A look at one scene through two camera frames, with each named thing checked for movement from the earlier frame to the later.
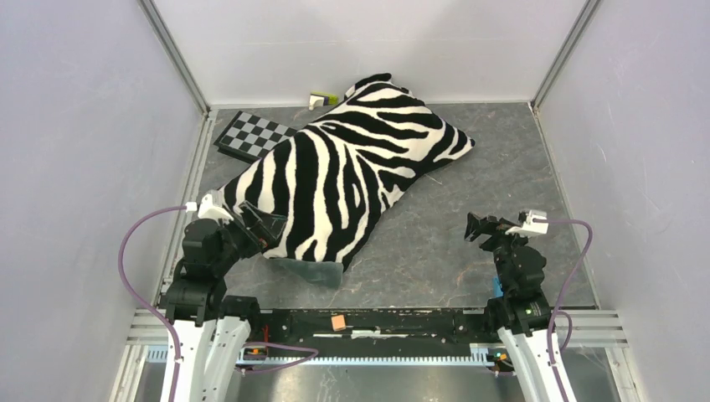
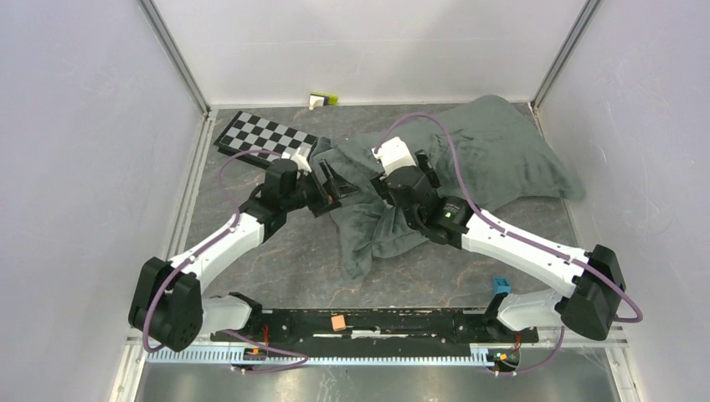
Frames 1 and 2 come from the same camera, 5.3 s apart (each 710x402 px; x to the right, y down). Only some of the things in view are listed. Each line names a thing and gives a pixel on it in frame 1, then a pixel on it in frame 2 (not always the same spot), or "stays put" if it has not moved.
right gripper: x=475 y=225 → x=426 y=165
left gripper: x=268 y=224 → x=334 y=188
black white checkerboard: x=249 y=136 stays put
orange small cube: x=338 y=322 stays put
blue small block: x=497 y=291 stays put
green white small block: x=318 y=98 stays put
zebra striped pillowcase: x=331 y=179 → x=485 y=152
